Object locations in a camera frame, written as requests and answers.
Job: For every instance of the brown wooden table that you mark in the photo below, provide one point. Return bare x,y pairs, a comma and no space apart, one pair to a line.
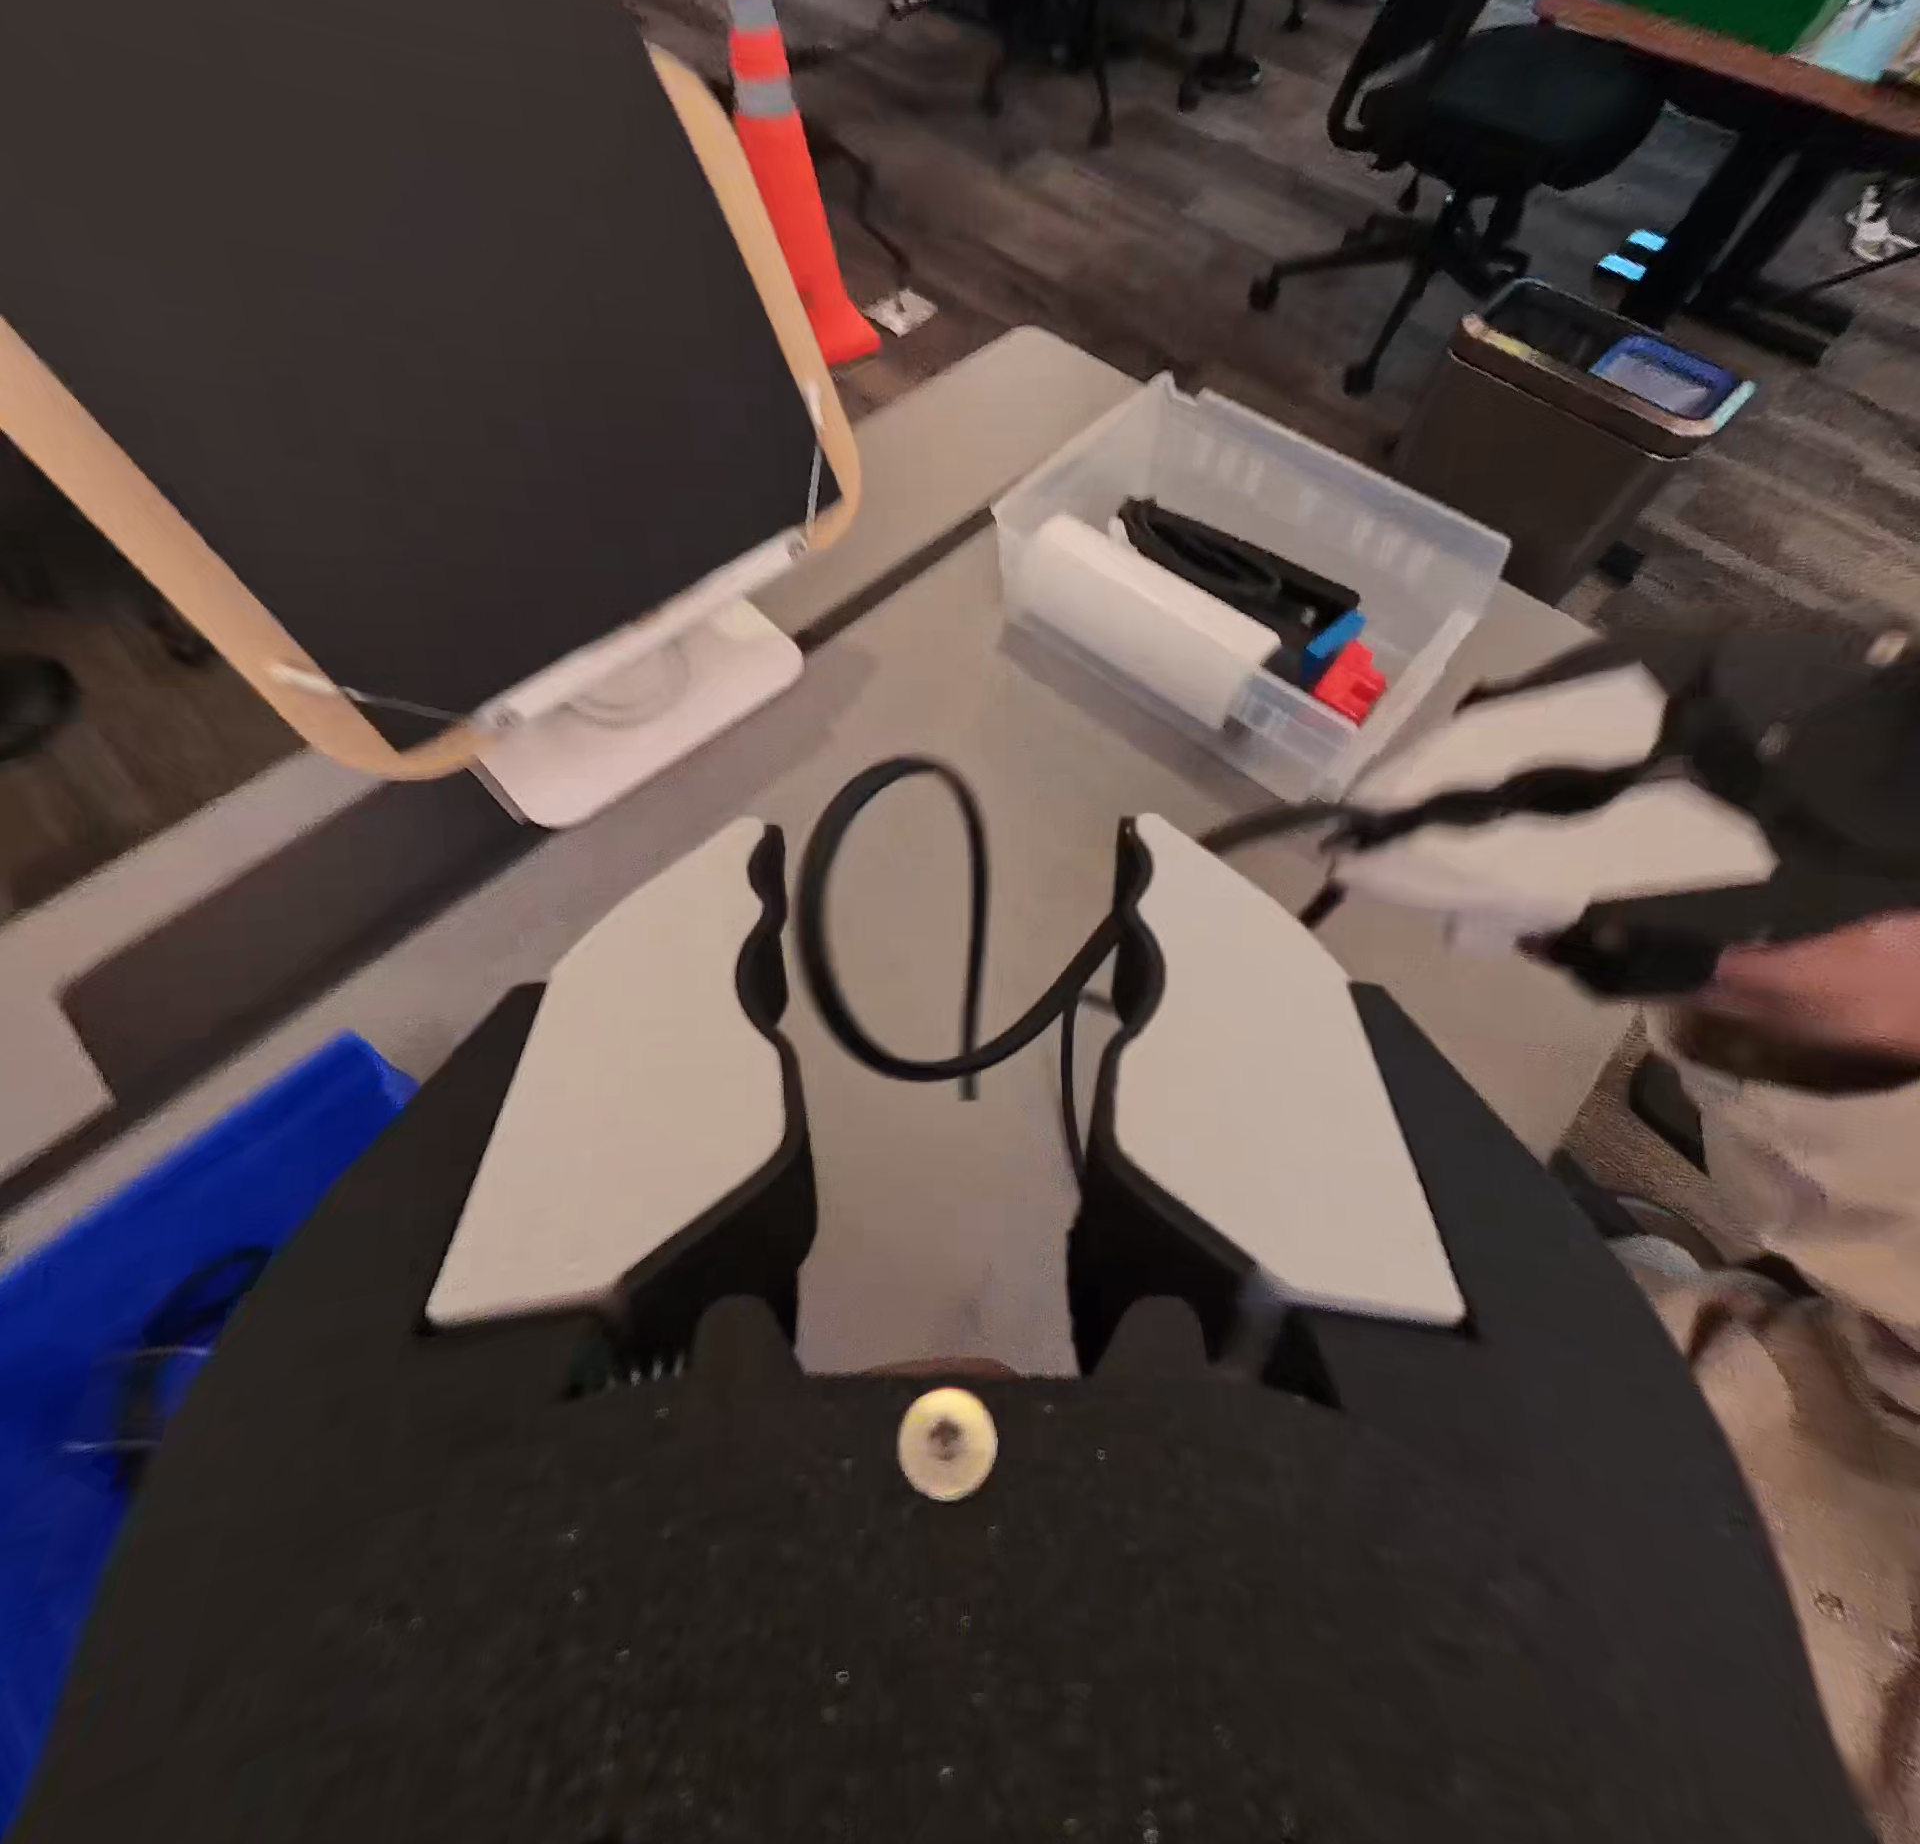
1741,89

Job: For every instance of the grey desk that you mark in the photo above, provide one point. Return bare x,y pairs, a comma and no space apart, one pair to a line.
974,675

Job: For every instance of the blue rectangular block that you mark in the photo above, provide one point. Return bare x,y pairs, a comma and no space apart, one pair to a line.
1334,641

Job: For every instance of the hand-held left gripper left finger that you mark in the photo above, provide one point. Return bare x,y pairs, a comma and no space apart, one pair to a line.
631,1124

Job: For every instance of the black office chair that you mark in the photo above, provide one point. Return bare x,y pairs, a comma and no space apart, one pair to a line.
1514,105

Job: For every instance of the person's right hand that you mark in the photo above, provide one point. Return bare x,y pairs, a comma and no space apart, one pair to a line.
1831,1004

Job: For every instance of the red toy brick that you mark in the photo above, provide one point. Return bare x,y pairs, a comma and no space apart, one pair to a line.
1351,689

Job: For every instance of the clear plastic organizer box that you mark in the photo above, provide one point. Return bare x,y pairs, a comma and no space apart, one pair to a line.
1424,554

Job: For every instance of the blue storage bin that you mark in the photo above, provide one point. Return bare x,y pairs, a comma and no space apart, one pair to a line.
105,1305

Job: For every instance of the black white sneaker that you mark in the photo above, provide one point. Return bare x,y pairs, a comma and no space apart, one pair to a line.
1886,225

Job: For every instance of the person's cream hoodie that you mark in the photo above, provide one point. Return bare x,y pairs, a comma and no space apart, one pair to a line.
1801,1274

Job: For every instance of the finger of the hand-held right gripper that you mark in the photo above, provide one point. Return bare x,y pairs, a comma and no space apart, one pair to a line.
1591,855
1544,735

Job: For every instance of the wood-framed black panel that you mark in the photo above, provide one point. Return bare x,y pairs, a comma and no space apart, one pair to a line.
374,299

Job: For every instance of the white bottle black cap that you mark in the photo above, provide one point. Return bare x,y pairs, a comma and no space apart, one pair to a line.
1140,615

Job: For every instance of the orange traffic cone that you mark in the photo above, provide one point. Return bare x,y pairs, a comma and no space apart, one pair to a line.
780,149

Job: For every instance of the steel trash bin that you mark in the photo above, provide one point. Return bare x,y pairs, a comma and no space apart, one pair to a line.
1561,434

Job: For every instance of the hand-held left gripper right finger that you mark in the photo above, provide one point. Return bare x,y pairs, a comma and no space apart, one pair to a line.
1291,1124

